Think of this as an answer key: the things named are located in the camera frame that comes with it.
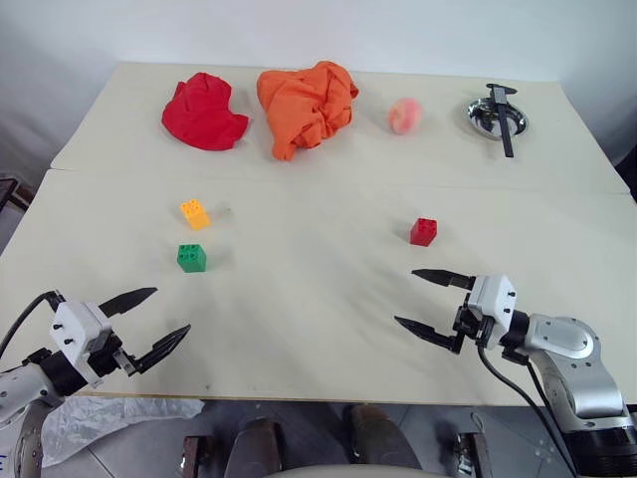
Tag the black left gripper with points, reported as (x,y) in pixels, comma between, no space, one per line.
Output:
(107,358)

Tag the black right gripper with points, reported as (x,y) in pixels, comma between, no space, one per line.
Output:
(473,326)

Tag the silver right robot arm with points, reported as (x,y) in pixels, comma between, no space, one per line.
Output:
(572,343)

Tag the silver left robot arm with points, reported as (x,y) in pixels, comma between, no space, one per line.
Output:
(20,388)

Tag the red toy brick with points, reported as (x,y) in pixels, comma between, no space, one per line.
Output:
(423,233)

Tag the green toy brick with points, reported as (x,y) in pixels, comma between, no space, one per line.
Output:
(191,259)

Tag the white plastic sheet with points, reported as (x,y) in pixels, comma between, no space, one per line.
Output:
(124,413)

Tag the orange toy brick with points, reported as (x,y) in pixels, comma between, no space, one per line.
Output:
(195,215)

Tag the brown table leg foot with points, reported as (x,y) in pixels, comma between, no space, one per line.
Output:
(196,455)
(473,455)

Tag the dark rounded shape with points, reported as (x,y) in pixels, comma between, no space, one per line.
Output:
(256,448)
(378,438)

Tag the black caliper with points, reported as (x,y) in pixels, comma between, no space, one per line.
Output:
(505,127)

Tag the shiny metal bowl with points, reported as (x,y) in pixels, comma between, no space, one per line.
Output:
(480,119)

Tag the pink peach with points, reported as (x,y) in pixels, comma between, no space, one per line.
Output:
(405,117)

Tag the red crumpled cloth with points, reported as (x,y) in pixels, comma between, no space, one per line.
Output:
(201,114)

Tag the orange crumpled cloth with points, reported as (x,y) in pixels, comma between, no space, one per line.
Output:
(303,104)

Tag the dark object beside table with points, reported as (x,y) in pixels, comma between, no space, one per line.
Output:
(628,139)

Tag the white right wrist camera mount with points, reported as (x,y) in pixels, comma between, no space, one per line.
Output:
(492,299)

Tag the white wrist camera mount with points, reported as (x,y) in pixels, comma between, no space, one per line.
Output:
(492,299)
(74,326)

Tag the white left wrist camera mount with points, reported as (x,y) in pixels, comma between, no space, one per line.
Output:
(74,326)

